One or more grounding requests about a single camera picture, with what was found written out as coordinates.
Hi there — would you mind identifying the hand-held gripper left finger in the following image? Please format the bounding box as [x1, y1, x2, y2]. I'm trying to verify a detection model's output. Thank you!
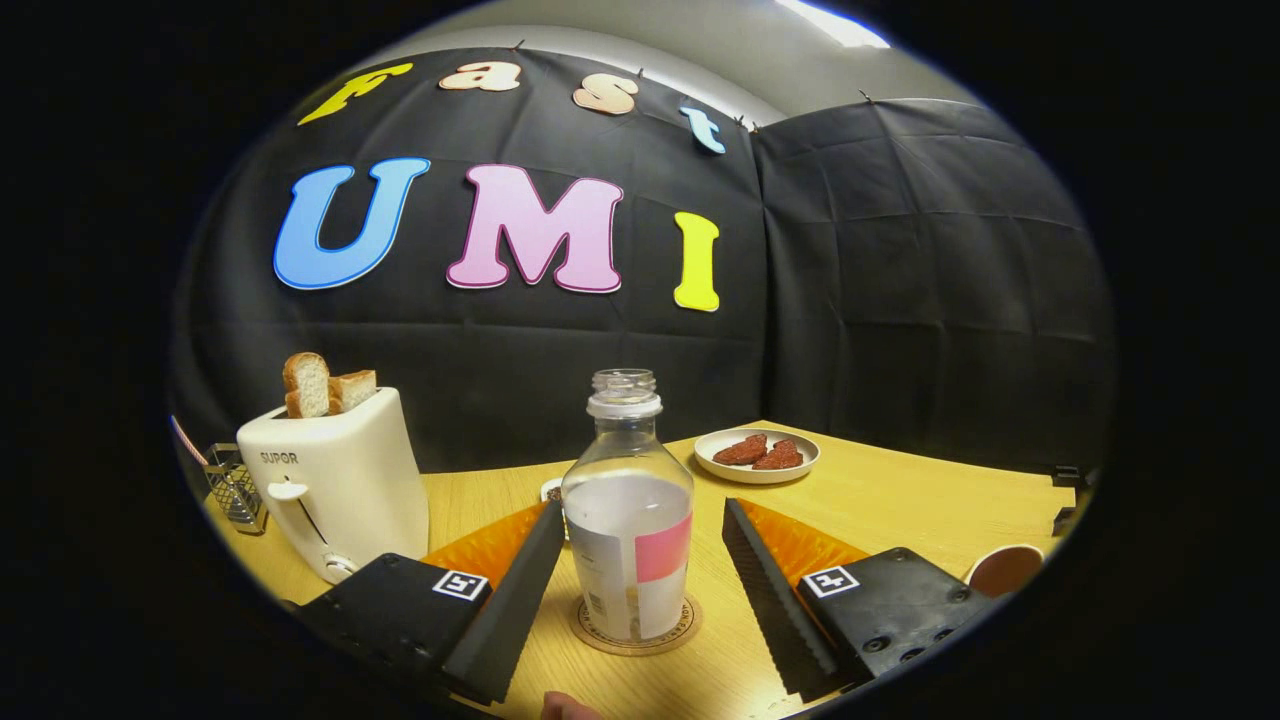
[295, 500, 567, 706]

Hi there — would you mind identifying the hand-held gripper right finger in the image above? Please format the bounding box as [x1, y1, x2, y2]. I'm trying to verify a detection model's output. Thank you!
[718, 497, 1001, 704]

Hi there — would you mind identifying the round wooden coaster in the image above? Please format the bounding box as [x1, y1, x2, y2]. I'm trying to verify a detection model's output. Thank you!
[570, 594, 703, 657]

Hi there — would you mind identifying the clear juice bottle red label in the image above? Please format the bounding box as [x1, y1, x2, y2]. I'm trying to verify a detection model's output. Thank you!
[560, 369, 696, 643]

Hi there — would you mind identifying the beige cup wooden handle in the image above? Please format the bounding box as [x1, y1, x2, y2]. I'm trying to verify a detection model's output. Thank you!
[964, 544, 1046, 599]

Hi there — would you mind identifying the white round plate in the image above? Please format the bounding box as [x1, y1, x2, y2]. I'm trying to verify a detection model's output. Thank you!
[693, 428, 821, 486]

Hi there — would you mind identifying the wooden table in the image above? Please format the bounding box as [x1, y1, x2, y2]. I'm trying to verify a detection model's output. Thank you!
[205, 420, 1091, 720]

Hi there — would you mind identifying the white toaster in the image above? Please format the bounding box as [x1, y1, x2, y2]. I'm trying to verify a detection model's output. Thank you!
[236, 387, 431, 586]

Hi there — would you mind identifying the toast bread slice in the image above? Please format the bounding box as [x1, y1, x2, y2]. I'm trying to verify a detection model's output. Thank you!
[282, 352, 331, 419]
[328, 370, 379, 414]

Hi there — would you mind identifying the black backdrop cloth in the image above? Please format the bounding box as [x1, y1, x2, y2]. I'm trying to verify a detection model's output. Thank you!
[170, 45, 1116, 476]

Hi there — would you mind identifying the striped drinking straw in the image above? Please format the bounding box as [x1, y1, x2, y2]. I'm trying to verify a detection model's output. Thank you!
[170, 415, 208, 468]

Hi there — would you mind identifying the wire mesh holder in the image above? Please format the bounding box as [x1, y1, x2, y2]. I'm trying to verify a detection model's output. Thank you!
[203, 443, 269, 536]

